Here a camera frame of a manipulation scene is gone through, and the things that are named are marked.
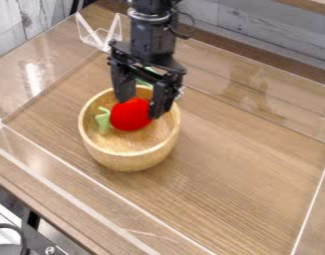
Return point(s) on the red plush tomato toy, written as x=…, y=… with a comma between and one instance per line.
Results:
x=126, y=116

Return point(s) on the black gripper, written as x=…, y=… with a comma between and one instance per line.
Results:
x=145, y=58

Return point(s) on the wooden bowl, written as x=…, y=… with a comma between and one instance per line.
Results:
x=126, y=150

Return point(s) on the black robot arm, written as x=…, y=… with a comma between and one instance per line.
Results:
x=154, y=6

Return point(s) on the black table leg bracket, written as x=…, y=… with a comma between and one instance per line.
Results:
x=39, y=244

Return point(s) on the clear acrylic corner bracket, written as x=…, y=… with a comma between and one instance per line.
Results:
x=100, y=38

